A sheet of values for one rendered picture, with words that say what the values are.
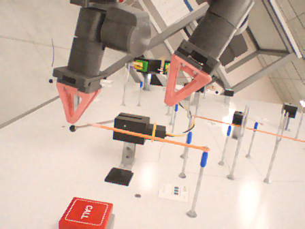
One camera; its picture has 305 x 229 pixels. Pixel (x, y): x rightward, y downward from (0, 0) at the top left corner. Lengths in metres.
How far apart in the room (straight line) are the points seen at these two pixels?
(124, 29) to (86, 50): 0.08
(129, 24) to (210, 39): 0.12
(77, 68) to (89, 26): 0.07
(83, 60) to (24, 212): 0.24
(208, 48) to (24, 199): 0.34
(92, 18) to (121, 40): 0.07
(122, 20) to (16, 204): 0.30
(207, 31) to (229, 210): 0.27
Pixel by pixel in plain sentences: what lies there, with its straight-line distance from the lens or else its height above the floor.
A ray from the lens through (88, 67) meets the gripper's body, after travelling 0.45.
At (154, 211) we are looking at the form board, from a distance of 0.38.
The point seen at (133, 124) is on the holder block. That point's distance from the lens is 0.45.
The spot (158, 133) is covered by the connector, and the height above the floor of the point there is 1.18.
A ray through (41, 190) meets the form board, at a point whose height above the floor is 1.02.
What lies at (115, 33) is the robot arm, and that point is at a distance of 0.41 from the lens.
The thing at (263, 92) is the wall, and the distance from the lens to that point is 8.38.
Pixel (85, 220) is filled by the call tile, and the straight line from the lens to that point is 0.30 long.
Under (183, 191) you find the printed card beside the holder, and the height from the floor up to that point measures 1.18.
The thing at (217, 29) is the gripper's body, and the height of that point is 1.35.
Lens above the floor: 1.28
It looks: 11 degrees down
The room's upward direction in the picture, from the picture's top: 59 degrees clockwise
